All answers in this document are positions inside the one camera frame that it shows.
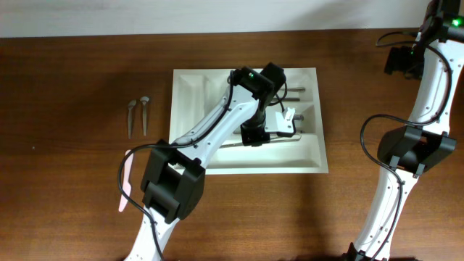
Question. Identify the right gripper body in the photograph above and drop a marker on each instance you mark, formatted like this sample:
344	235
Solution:
406	59

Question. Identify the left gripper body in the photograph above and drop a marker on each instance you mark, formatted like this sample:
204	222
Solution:
254	130

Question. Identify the steel kitchen tongs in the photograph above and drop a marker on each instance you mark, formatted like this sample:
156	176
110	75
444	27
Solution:
273	140

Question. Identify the steel tablespoon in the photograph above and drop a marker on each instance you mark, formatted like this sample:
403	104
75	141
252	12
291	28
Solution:
297	89
290	100

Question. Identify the small steel spoon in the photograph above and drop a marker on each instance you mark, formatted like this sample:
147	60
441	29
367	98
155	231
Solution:
131	105
144	101

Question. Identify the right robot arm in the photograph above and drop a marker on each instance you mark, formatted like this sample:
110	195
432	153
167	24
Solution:
434	56

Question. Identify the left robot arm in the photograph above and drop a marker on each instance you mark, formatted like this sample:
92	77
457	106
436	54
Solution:
173	182

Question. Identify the white plastic cutlery tray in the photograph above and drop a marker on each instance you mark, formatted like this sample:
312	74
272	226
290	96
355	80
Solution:
196	92

